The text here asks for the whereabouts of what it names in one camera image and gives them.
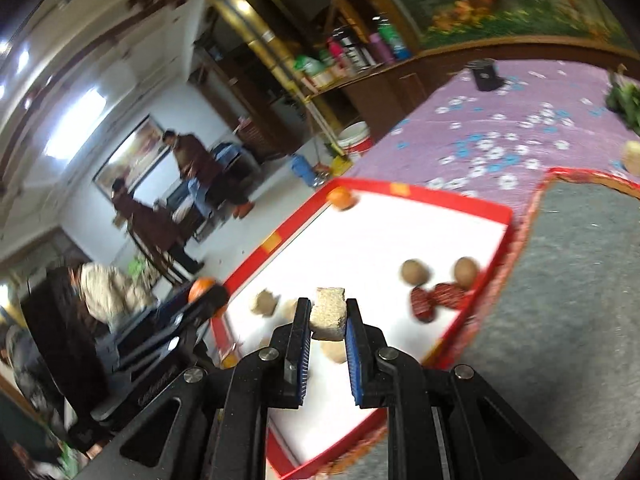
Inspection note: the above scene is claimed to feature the framed wall poster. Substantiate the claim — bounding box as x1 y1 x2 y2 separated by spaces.
91 114 170 197

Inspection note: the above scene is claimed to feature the beige cloth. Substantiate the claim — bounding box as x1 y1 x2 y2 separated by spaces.
80 262 153 328

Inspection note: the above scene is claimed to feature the blue plastic object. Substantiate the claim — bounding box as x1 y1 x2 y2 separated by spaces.
291 154 316 186

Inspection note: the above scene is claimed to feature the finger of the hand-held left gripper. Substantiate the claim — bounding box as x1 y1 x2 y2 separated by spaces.
150 300 196 332
175 284 232 343

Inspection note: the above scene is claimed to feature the black gadget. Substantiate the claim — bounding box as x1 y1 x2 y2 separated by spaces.
465 58 505 92

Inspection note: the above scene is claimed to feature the white bucket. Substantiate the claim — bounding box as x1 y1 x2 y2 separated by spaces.
339 122 372 159

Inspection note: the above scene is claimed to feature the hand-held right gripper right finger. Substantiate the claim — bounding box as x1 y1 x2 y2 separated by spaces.
345 299 577 480

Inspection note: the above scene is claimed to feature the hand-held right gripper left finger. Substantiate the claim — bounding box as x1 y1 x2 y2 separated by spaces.
75 298 312 480

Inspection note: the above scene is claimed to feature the purple floral blanket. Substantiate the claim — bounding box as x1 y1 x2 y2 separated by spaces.
345 57 640 201

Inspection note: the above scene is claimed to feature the orange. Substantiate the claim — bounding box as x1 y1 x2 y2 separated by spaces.
326 186 360 212
188 277 219 306

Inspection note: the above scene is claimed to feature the green white container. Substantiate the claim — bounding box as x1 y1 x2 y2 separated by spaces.
295 55 335 88

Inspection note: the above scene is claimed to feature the golden curved frame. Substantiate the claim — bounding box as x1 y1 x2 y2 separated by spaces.
200 0 351 161

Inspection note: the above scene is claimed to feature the wooden headboard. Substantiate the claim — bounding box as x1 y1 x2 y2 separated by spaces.
345 35 626 133

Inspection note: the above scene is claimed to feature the green leafy vegetable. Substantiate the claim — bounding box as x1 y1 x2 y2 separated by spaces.
605 77 640 136

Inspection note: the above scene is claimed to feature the grey mat with red border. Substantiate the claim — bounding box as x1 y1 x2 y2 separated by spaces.
330 167 640 480

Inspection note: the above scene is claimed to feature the purple bottle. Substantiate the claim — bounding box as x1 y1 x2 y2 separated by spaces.
369 34 396 66

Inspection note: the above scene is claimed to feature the green bottle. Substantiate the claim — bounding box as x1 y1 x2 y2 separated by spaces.
377 15 412 60

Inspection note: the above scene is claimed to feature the red rimmed white box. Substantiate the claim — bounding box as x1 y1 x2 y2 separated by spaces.
210 177 516 478

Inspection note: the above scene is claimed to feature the black thermos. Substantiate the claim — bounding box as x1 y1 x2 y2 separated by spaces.
340 27 376 72

